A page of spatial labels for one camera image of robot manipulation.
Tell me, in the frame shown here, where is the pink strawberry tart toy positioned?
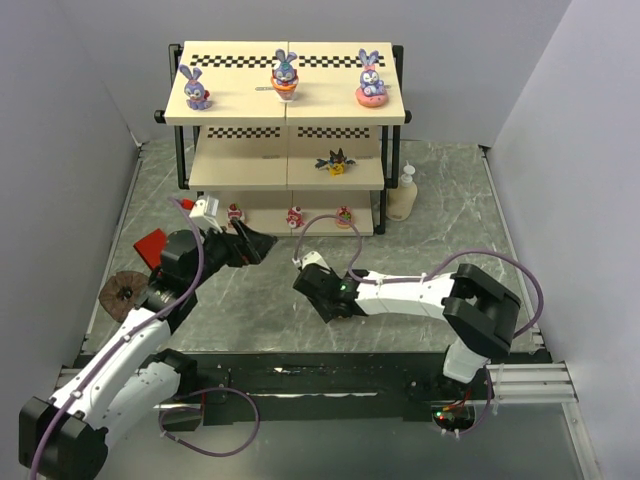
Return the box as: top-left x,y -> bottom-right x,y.
335,205 -> 353,229

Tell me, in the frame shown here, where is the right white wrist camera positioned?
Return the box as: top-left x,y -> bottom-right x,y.
292,251 -> 330,271

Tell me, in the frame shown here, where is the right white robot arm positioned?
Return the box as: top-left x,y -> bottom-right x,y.
293,261 -> 521,384

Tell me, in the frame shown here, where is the purple bunny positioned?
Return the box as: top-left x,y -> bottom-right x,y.
178,64 -> 212,111
271,49 -> 299,103
355,48 -> 388,108

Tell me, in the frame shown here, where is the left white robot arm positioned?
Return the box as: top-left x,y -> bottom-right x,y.
18,220 -> 277,479

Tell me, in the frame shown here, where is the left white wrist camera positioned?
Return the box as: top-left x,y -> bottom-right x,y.
180,195 -> 223,234

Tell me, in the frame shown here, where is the cream pump bottle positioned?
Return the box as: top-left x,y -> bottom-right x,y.
386,163 -> 418,221

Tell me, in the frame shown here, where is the black dragon toy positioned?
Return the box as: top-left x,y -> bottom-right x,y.
314,148 -> 357,176

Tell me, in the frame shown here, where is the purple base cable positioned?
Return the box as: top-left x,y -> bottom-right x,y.
158,387 -> 261,459

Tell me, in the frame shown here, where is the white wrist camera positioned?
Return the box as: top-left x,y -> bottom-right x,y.
180,195 -> 223,234
292,251 -> 330,271

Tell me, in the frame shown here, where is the red cardboard box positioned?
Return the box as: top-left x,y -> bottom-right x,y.
133,228 -> 167,270

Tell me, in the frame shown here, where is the strawberry cake slice toy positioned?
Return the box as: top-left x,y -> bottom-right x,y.
227,203 -> 246,229

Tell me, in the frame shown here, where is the green and brown plush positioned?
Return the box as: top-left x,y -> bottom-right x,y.
98,271 -> 149,323

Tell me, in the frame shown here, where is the beige three-tier shelf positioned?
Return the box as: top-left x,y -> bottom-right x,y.
155,40 -> 411,236

